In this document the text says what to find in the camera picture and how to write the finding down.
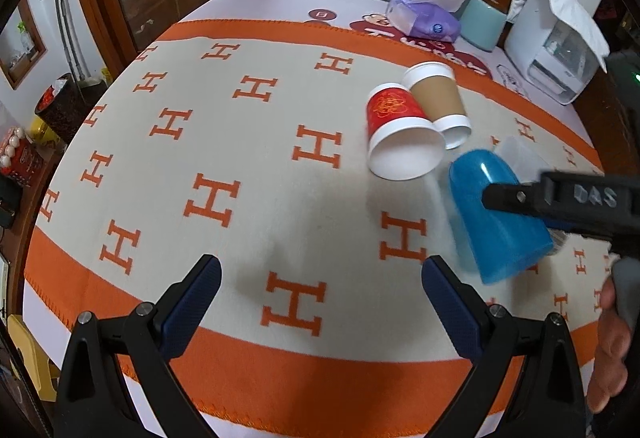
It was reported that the red paper cup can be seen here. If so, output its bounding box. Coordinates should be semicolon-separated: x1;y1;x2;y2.
366;82;446;181

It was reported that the white appliance with cloth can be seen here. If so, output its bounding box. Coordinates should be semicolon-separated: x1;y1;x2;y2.
504;0;610;105

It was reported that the brown sleeved paper cup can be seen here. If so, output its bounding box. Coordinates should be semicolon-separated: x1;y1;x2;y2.
401;62;472;151

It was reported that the white printed table cover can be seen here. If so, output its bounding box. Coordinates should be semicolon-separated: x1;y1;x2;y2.
22;0;609;438

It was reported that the white plastic cup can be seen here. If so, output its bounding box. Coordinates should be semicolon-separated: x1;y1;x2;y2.
494;137;552;183

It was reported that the orange beige H-pattern cloth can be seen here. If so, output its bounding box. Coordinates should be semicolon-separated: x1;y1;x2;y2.
22;18;618;438

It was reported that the light blue canister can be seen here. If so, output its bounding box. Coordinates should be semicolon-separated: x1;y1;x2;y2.
460;0;508;52

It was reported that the purple tissue pack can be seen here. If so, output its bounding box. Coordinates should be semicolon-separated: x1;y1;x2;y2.
385;0;465;42

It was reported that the grey plaid paper cup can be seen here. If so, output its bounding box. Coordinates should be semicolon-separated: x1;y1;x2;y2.
548;229;568;256

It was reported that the person right hand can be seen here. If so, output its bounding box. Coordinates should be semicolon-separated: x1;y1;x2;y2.
586;276;631;414

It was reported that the blue plastic cup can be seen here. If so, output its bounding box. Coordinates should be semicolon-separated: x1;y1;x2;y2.
449;150;553;284

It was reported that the dark round bin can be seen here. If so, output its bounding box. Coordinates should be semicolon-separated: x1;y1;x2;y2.
35;72;107;144

